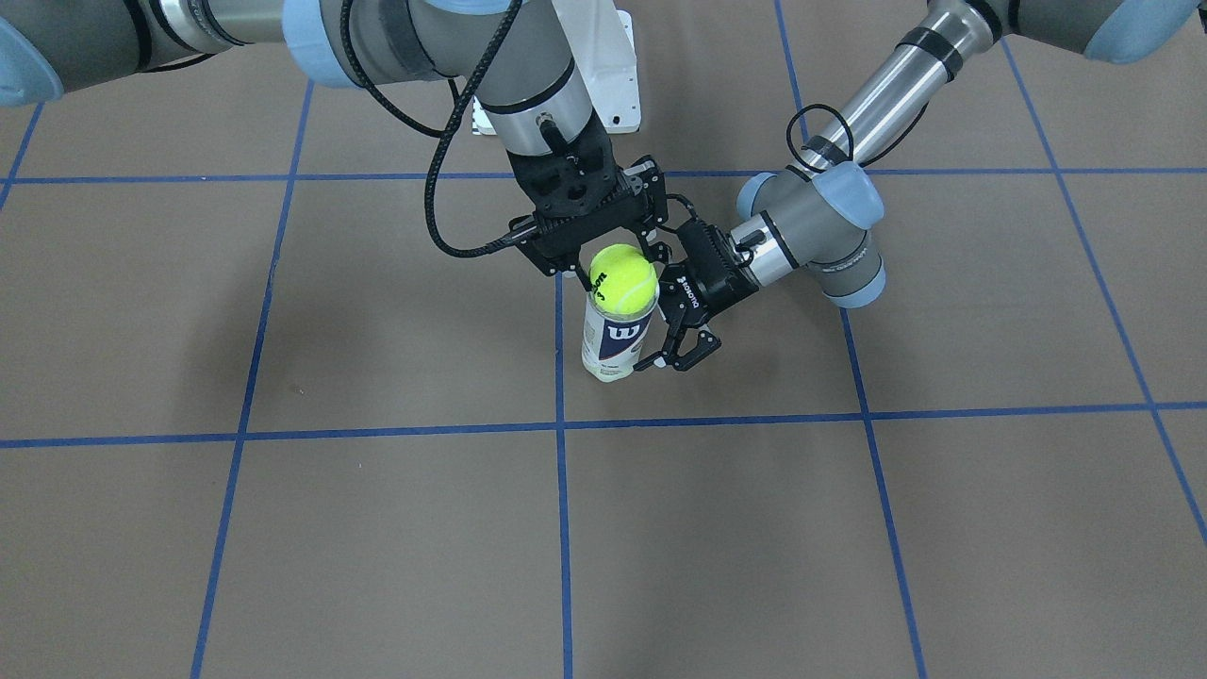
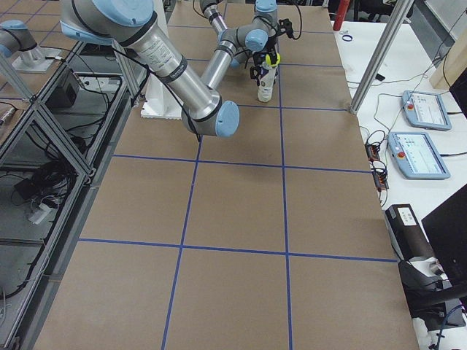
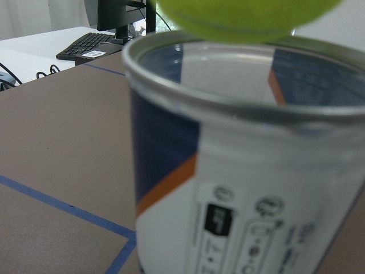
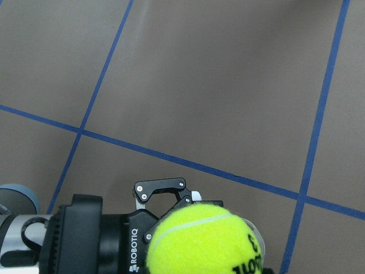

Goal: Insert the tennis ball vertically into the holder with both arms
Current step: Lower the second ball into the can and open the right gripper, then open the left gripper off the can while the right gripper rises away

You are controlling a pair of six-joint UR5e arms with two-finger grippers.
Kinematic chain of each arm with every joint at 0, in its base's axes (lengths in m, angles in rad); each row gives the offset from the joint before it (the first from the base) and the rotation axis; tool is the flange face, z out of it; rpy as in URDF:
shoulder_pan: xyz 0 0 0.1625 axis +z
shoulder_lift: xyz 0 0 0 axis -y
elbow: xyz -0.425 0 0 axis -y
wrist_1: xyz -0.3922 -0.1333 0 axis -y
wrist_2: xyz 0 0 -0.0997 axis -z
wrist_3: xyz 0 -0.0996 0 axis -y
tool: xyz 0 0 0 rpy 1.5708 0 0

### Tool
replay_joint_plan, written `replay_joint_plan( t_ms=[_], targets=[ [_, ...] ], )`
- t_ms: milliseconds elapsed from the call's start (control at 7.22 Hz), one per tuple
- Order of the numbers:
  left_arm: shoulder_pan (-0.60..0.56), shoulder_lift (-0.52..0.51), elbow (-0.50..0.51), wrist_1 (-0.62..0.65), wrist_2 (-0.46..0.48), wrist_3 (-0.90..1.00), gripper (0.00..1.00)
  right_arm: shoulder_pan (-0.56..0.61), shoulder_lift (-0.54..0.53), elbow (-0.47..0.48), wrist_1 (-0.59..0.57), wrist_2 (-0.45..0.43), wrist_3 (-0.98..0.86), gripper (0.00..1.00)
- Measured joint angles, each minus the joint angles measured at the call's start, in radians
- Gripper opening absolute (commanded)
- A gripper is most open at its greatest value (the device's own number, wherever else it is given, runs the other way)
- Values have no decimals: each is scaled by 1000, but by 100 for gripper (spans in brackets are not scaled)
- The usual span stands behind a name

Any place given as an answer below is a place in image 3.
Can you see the black computer monitor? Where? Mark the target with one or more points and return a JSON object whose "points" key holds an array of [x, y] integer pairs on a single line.
{"points": [[118, 15]]}

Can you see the white tennis ball can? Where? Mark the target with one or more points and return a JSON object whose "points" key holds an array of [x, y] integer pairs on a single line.
{"points": [[248, 158]]}

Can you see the yellow tennis ball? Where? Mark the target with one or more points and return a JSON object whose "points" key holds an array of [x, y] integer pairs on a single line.
{"points": [[243, 21]]}

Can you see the black keyboard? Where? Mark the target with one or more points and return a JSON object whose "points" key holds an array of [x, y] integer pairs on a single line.
{"points": [[87, 43]]}

